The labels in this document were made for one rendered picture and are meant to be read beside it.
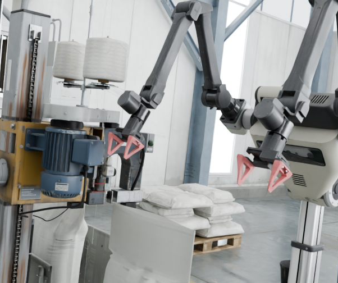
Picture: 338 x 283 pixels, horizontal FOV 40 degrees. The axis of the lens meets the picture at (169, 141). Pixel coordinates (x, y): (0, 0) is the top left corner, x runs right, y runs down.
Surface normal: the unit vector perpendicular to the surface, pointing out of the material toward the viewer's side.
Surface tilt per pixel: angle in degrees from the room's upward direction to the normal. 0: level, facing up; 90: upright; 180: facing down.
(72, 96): 90
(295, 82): 69
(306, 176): 130
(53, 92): 90
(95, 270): 90
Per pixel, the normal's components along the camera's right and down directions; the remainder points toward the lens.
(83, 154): -0.40, 0.00
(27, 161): 0.67, 0.11
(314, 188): -0.63, 0.61
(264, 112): -0.58, -0.53
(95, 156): 0.92, 0.12
